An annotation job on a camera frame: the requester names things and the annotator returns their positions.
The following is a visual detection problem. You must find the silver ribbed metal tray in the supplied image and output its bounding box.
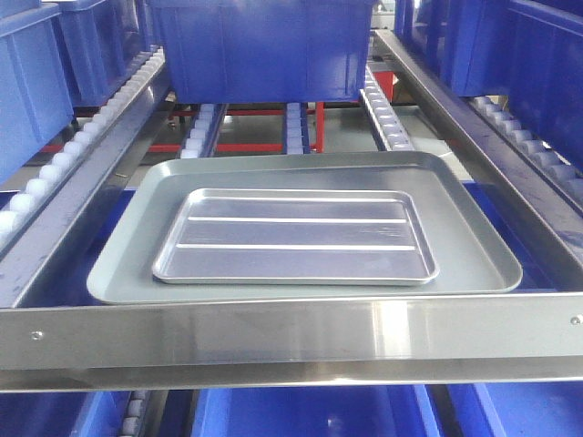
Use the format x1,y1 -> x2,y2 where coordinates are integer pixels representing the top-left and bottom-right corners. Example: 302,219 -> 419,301
152,188 -> 439,286

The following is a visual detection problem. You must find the large grey plastic tray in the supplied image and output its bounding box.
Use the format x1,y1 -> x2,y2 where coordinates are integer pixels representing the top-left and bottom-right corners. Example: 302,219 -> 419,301
87,151 -> 523,304

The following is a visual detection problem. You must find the blue bin under shelf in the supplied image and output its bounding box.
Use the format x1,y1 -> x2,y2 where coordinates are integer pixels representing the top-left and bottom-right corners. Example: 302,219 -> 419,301
191,385 -> 443,436

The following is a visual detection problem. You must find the blue crate right shelf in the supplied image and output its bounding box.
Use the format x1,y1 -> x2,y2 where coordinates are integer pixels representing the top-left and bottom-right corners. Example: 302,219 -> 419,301
394,1 -> 582,167

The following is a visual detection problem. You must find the large blue crate centre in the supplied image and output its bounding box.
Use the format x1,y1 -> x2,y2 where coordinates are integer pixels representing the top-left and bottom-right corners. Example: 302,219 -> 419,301
150,1 -> 373,104

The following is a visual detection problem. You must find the blue crate left rear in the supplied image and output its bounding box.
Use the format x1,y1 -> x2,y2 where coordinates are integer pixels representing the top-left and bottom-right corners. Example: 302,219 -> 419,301
53,0 -> 150,107

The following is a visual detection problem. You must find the blue crate left front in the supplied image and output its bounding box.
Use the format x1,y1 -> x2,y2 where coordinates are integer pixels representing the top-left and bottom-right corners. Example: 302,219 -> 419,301
1,3 -> 73,181

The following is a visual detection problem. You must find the red steel floor frame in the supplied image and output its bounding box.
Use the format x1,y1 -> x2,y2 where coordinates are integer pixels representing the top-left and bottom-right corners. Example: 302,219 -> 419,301
40,67 -> 402,154

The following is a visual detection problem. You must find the steel front rail right shelf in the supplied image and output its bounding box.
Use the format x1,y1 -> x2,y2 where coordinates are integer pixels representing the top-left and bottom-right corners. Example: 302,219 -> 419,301
1,292 -> 582,391

